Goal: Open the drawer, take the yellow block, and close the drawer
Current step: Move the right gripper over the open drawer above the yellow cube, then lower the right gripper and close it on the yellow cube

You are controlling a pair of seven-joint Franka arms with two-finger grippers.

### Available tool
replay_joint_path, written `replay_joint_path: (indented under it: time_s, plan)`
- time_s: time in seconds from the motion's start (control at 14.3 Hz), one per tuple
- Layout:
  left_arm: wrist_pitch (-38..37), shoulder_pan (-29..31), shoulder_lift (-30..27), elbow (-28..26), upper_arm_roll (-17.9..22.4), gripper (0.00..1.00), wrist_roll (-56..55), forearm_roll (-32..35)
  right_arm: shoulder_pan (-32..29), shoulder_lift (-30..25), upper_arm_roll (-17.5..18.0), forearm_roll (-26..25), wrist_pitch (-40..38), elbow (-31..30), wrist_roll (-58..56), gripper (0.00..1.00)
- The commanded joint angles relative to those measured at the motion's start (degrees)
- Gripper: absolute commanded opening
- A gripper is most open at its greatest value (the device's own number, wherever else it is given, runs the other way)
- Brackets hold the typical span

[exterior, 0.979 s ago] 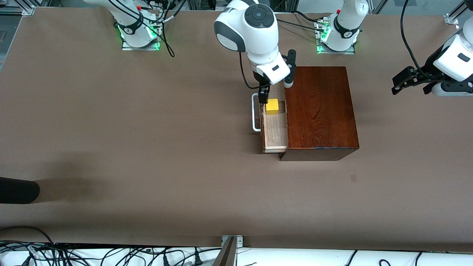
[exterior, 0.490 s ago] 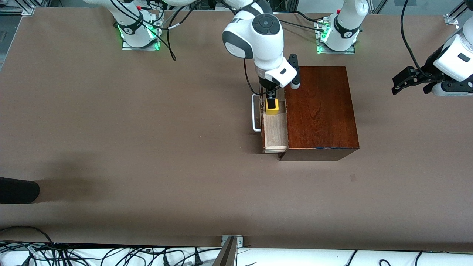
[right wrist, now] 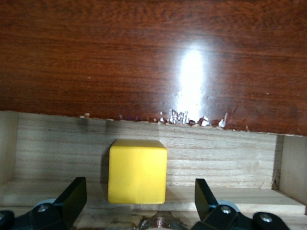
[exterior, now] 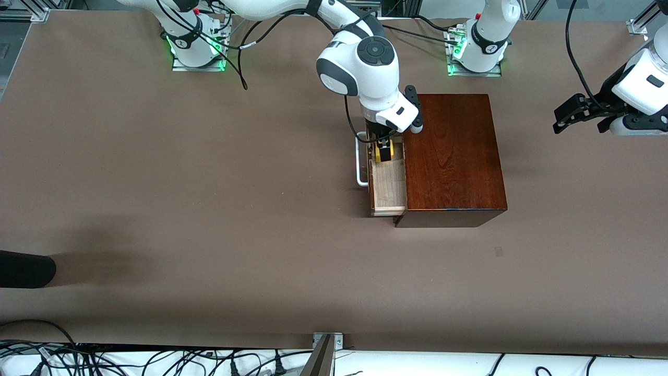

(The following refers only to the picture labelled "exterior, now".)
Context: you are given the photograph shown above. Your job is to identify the light wood drawer white handle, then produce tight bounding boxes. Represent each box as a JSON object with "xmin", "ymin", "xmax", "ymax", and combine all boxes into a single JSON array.
[{"xmin": 356, "ymin": 131, "xmax": 408, "ymax": 217}]

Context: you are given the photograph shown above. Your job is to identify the dark wooden drawer cabinet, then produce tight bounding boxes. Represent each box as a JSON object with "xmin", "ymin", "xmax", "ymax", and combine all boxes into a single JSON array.
[{"xmin": 392, "ymin": 94, "xmax": 508, "ymax": 228}]

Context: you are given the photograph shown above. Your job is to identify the brown paper table cover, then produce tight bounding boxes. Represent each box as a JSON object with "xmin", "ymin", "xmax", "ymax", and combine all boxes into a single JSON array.
[{"xmin": 0, "ymin": 10, "xmax": 668, "ymax": 357}]

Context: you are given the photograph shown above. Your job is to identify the dark metal strut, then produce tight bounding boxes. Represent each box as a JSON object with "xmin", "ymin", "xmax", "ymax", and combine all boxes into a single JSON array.
[{"xmin": 299, "ymin": 334, "xmax": 335, "ymax": 376}]

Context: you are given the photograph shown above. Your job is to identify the black rounded cylinder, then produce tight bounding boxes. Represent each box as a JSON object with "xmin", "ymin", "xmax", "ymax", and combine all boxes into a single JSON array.
[{"xmin": 0, "ymin": 251, "xmax": 57, "ymax": 289}]

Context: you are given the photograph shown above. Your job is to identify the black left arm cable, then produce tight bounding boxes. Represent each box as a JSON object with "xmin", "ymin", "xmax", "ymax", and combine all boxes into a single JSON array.
[{"xmin": 566, "ymin": 0, "xmax": 603, "ymax": 108}]

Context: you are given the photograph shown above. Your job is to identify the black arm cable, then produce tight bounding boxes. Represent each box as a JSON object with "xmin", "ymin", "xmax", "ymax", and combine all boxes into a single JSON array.
[
  {"xmin": 566, "ymin": 0, "xmax": 603, "ymax": 108},
  {"xmin": 157, "ymin": 0, "xmax": 366, "ymax": 137}
]

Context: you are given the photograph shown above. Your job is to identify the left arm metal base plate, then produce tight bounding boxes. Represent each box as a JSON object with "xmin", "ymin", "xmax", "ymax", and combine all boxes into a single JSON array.
[{"xmin": 445, "ymin": 25, "xmax": 504, "ymax": 78}]

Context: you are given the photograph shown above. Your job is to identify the aluminium frame profile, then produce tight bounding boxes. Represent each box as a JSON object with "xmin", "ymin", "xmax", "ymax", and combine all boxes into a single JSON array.
[
  {"xmin": 626, "ymin": 0, "xmax": 668, "ymax": 36},
  {"xmin": 0, "ymin": 0, "xmax": 50, "ymax": 22}
]

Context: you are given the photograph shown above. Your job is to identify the black cable on table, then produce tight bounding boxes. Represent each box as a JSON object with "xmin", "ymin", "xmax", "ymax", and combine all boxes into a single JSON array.
[{"xmin": 381, "ymin": 16, "xmax": 461, "ymax": 45}]

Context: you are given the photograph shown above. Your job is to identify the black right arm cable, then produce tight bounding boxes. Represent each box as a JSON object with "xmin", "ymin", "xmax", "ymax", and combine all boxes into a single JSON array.
[{"xmin": 157, "ymin": 0, "xmax": 366, "ymax": 137}]

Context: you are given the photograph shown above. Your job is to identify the silver metal bracket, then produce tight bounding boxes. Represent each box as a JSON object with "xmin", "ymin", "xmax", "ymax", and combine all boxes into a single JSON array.
[{"xmin": 312, "ymin": 332, "xmax": 345, "ymax": 349}]

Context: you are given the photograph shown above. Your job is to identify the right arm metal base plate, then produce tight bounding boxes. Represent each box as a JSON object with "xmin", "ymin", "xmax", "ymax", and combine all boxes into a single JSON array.
[{"xmin": 171, "ymin": 16, "xmax": 230, "ymax": 73}]

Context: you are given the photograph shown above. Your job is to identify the white sheet under cables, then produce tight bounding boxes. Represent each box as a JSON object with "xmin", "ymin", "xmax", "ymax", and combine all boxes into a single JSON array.
[{"xmin": 0, "ymin": 342, "xmax": 668, "ymax": 376}]

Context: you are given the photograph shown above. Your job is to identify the tangled black power cables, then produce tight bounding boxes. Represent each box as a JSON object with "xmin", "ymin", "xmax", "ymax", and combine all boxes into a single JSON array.
[{"xmin": 0, "ymin": 342, "xmax": 314, "ymax": 376}]

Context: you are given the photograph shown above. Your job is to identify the black looped cable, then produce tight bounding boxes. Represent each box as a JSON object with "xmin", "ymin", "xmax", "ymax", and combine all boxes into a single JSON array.
[{"xmin": 0, "ymin": 320, "xmax": 79, "ymax": 349}]

